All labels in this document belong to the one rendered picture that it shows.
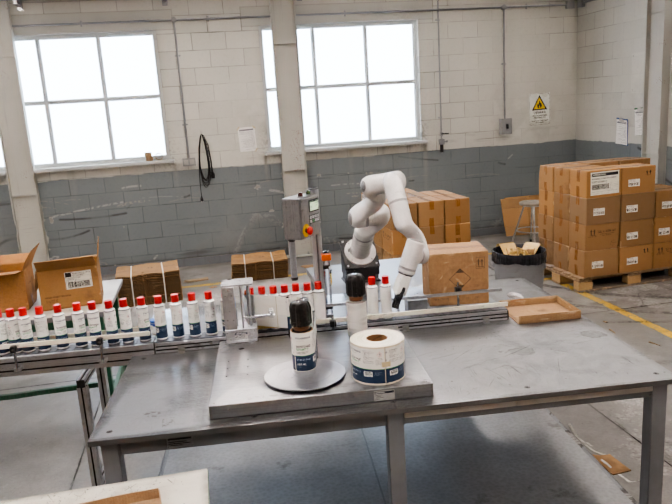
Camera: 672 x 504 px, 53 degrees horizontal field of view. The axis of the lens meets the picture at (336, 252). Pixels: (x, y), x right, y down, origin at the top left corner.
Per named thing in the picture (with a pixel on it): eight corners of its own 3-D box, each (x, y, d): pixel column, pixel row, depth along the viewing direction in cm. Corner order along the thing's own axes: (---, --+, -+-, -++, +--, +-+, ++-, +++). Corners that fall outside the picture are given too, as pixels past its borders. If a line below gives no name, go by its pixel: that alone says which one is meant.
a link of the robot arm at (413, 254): (406, 264, 318) (395, 263, 311) (415, 238, 316) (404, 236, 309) (420, 270, 313) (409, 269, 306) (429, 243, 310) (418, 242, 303)
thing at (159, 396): (87, 447, 223) (87, 442, 223) (156, 313, 369) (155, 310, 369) (680, 383, 243) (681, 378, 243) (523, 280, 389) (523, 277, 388)
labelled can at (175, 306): (172, 339, 304) (167, 296, 299) (174, 335, 309) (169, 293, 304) (184, 338, 304) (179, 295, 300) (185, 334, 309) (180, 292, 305)
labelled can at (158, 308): (156, 341, 303) (150, 297, 298) (157, 337, 308) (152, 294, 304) (167, 340, 303) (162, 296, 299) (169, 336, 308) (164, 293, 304)
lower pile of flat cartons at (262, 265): (231, 283, 746) (230, 264, 741) (231, 271, 798) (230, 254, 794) (289, 277, 755) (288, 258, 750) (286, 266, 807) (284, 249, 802)
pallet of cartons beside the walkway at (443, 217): (474, 285, 675) (472, 198, 656) (395, 295, 658) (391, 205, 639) (431, 260, 790) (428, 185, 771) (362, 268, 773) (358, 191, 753)
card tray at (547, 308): (518, 324, 309) (518, 316, 309) (499, 308, 335) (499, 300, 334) (580, 318, 312) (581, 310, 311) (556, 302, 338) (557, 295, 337)
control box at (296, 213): (284, 239, 307) (281, 198, 303) (303, 232, 321) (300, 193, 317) (303, 240, 302) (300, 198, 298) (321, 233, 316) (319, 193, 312)
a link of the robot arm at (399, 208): (404, 208, 329) (419, 266, 321) (384, 204, 316) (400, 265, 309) (418, 201, 323) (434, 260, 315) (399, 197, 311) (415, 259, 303)
